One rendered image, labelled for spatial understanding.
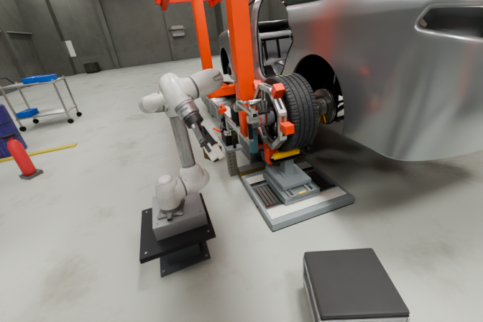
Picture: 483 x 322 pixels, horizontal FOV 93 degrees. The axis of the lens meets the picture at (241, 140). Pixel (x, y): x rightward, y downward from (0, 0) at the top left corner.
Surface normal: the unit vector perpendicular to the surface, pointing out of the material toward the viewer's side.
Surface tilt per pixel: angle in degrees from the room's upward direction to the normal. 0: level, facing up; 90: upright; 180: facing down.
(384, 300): 0
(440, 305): 0
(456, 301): 0
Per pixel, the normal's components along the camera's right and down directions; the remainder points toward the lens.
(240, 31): 0.33, 0.37
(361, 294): -0.10, -0.90
